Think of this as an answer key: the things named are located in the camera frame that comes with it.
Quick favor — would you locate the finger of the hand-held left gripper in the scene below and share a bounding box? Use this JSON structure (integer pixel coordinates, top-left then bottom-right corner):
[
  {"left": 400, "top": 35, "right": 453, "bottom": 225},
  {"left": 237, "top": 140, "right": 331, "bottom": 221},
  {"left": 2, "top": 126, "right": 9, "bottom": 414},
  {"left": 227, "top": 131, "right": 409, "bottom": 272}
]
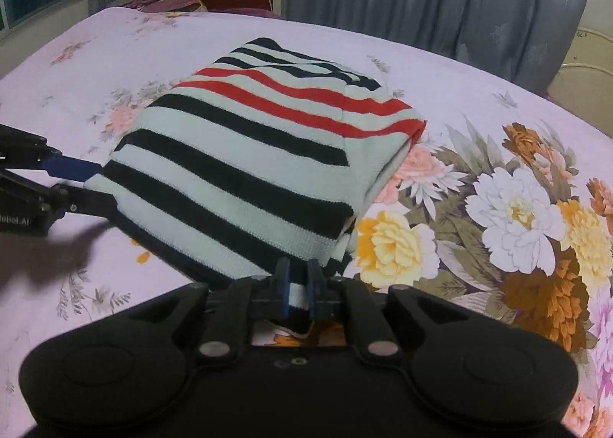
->
[
  {"left": 0, "top": 169, "right": 118, "bottom": 229},
  {"left": 0, "top": 124, "right": 104, "bottom": 183}
]

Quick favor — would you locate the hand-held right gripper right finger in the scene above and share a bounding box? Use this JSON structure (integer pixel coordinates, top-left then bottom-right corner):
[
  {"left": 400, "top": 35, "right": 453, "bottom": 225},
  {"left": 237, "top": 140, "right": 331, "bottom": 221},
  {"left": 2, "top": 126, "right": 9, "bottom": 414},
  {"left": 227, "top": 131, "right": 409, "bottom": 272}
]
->
[{"left": 306, "top": 258, "right": 461, "bottom": 368}]

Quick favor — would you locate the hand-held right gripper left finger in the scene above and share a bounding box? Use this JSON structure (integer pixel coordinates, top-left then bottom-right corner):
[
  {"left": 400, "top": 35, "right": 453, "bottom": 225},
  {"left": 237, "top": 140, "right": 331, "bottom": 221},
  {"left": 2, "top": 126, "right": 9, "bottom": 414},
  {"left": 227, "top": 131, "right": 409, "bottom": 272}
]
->
[{"left": 128, "top": 257, "right": 293, "bottom": 368}]

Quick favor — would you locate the striped knit sweater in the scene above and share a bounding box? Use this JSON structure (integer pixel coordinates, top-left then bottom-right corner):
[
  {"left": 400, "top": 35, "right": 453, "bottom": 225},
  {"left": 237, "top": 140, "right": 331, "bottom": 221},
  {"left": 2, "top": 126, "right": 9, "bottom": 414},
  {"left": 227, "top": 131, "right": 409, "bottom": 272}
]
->
[{"left": 84, "top": 37, "right": 428, "bottom": 338}]

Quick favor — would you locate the floral pink bed sheet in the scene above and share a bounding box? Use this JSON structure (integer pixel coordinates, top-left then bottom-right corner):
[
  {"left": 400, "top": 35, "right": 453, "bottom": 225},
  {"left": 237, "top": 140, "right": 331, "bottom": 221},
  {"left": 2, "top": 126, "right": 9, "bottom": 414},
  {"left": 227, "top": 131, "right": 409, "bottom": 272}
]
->
[{"left": 0, "top": 6, "right": 613, "bottom": 438}]

